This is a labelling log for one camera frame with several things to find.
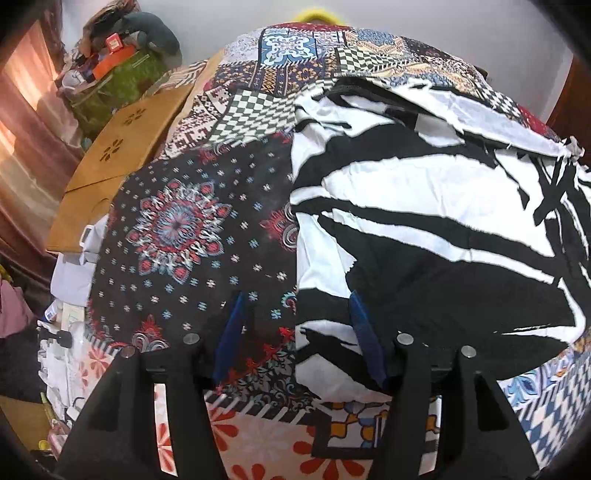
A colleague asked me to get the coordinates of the patchwork bedspread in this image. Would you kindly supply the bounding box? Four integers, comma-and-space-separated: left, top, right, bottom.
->
69, 21, 591, 480

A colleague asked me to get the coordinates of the brown cloth bundle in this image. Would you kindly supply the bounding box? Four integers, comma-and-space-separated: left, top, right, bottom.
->
83, 0, 144, 47

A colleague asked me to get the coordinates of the black and white patterned shirt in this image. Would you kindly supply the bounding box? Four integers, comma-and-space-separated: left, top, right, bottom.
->
288, 76, 591, 402

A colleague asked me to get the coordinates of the yellow curved bar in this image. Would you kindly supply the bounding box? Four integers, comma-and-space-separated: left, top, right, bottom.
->
299, 4, 345, 25

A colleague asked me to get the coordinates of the pile of white bedside boxes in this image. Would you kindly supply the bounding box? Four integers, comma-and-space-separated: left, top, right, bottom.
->
34, 222, 114, 430

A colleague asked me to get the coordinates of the orange box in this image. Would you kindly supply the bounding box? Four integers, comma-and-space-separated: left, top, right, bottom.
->
91, 46, 140, 80

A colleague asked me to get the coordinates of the grey plush pillow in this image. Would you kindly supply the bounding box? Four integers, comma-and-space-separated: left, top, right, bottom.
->
121, 11, 184, 63

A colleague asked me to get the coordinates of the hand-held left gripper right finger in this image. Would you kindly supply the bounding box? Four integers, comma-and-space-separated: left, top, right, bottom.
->
348, 292, 541, 480

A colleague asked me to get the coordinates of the green patterned storage bag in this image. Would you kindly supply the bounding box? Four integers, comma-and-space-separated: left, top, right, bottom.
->
69, 48, 169, 141

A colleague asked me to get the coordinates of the pink striped curtain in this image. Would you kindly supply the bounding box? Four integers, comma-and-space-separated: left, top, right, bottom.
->
0, 0, 90, 301

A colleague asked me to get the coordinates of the wooden lap desk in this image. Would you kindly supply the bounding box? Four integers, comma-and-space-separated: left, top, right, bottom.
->
46, 83, 197, 256

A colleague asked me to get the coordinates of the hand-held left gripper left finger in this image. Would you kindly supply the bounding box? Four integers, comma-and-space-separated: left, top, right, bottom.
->
55, 291, 252, 480

